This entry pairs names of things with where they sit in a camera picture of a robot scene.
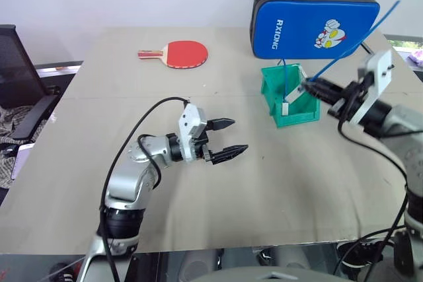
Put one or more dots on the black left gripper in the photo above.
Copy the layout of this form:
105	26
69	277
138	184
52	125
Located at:
203	151

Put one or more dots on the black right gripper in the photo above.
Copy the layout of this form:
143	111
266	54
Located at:
347	100

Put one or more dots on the red table tennis paddle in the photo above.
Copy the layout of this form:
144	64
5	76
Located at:
186	53

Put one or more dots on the patterned grey cloth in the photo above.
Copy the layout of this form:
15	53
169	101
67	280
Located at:
10	123

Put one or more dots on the blue black kick pad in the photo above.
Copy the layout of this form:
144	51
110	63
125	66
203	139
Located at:
297	27

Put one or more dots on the white flat device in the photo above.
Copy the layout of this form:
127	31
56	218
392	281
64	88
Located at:
21	160

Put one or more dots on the purple cloth item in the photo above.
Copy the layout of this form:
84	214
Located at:
417	56

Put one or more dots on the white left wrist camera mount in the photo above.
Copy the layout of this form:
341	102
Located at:
191	120

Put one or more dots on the grey rounded robot torso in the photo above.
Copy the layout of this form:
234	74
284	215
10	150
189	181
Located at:
271	277

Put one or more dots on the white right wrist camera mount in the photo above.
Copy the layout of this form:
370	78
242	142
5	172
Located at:
376	80

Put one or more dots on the black red shoe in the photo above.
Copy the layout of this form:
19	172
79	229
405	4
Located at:
64	272

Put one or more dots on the green plastic bin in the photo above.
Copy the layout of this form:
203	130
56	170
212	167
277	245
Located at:
299	117

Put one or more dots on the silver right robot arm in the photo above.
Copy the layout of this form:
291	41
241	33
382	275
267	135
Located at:
404	126

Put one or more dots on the black office chair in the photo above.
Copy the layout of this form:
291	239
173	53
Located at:
16	70

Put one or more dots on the black white shoe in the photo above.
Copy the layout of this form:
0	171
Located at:
360	255

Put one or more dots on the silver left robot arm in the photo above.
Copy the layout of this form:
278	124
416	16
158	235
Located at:
125	183

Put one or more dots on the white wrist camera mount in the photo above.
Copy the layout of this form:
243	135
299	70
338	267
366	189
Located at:
376	80
191	120

